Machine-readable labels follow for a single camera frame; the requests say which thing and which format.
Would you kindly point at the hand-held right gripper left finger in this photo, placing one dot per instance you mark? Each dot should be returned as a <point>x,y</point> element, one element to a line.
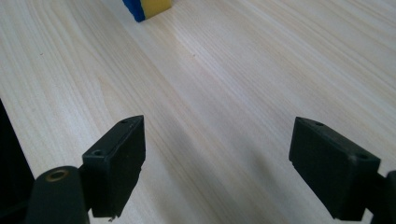
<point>116,168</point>

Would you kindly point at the blue and yellow sponge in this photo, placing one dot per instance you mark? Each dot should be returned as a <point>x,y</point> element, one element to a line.
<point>148,7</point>

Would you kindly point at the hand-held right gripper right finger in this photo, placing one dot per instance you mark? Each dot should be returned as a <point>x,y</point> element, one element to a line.
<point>330,169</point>

